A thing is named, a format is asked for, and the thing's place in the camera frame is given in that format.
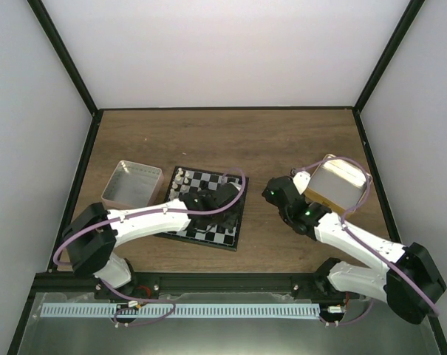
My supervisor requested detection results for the black frame post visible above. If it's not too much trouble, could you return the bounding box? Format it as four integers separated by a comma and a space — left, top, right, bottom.
27, 0, 98, 117
353, 0, 425, 112

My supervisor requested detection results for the light blue slotted cable duct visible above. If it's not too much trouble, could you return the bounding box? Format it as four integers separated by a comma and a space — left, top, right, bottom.
40, 302, 320, 320

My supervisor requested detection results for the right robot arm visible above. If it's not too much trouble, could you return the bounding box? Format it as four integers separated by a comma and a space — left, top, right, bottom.
262, 173, 446, 325

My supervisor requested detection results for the black white chessboard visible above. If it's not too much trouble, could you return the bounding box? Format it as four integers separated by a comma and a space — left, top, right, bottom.
158, 166, 246, 251

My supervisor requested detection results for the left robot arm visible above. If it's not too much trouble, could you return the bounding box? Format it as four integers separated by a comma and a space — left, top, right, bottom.
61, 182, 244, 299

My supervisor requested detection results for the gold square tin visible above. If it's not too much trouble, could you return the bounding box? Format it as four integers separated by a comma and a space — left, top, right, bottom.
304, 154, 372, 215

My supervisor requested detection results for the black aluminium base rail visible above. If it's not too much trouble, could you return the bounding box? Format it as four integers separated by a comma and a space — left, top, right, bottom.
32, 271, 345, 302

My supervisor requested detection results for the pink square tin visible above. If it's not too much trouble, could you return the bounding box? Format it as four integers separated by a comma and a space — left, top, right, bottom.
101, 160, 164, 209

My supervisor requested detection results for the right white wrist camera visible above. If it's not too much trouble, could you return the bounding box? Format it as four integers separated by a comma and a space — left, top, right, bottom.
291, 169, 311, 195

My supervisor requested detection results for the black frame post right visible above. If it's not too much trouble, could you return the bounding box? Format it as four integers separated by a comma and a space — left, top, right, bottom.
353, 0, 425, 112

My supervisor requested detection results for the black frame post left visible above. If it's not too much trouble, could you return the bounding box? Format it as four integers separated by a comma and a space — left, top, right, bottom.
27, 0, 98, 117

